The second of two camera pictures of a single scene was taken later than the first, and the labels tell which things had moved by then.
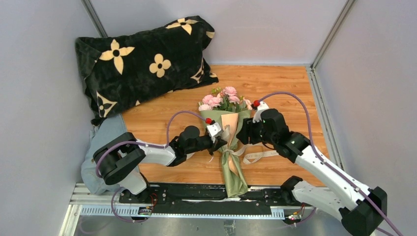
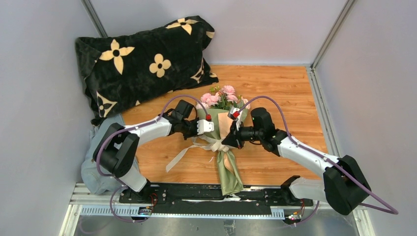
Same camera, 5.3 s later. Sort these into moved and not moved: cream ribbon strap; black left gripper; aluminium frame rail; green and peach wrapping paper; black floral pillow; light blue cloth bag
Moved: green and peach wrapping paper; black left gripper; cream ribbon strap
Not moved: aluminium frame rail; light blue cloth bag; black floral pillow
